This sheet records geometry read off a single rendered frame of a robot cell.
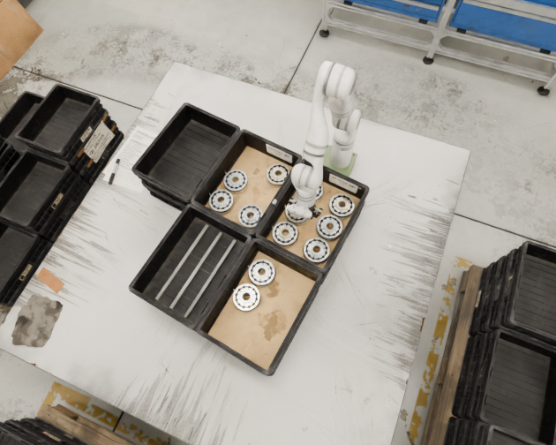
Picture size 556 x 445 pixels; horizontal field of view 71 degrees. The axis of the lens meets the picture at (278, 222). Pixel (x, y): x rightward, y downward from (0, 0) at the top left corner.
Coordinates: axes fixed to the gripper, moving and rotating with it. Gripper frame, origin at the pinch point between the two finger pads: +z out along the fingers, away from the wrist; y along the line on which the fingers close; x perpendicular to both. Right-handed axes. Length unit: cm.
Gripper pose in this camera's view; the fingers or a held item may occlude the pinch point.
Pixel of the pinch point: (304, 214)
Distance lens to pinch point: 159.3
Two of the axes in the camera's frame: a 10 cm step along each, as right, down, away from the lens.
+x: -3.8, 8.6, -3.4
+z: 0.4, 3.9, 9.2
